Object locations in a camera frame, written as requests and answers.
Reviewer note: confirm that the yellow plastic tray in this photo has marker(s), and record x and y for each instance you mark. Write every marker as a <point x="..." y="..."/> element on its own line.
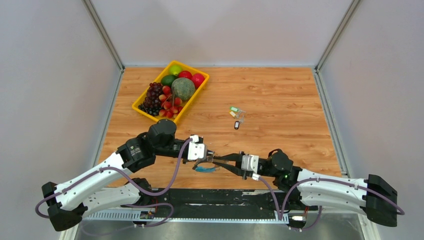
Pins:
<point x="186" y="105"/>

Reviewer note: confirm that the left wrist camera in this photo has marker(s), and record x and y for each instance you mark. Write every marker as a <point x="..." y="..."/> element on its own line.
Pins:
<point x="197" y="150"/>

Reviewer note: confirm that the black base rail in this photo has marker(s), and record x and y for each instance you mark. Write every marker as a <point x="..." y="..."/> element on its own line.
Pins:
<point x="203" y="206"/>

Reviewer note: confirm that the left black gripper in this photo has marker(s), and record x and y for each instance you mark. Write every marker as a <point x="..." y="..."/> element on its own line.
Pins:
<point x="184" y="161"/>

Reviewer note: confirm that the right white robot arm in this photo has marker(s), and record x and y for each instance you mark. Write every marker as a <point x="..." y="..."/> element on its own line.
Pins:
<point x="372" y="197"/>

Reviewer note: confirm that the light green apple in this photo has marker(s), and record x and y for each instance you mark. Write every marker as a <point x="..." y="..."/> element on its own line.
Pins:
<point x="175" y="70"/>

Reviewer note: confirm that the black tag key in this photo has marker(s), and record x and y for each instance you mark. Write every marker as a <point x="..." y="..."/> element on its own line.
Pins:
<point x="238" y="123"/>

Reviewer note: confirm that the red apple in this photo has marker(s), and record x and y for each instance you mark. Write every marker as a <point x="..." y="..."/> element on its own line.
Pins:
<point x="185" y="74"/>

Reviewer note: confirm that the dark green lime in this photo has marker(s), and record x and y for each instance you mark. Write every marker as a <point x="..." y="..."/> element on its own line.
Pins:
<point x="168" y="80"/>

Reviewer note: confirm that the green tag key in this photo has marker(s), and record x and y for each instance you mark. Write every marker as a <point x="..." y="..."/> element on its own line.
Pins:
<point x="236" y="110"/>

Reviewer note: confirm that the dark purple grape bunch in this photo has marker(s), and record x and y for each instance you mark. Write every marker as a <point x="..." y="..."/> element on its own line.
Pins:
<point x="151" y="103"/>

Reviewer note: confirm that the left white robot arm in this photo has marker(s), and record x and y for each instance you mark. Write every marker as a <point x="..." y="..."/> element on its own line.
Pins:
<point x="108" y="184"/>

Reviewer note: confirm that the pink red fruit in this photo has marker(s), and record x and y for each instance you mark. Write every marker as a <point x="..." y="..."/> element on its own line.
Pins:
<point x="197" y="80"/>

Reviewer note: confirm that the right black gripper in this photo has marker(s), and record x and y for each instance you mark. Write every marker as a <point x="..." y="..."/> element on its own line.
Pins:
<point x="236" y="169"/>

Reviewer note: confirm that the green netted melon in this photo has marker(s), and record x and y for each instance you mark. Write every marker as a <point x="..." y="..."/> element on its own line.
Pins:
<point x="183" y="88"/>

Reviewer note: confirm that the red lychee cluster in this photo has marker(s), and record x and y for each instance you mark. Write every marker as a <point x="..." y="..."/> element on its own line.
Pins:
<point x="171" y="105"/>

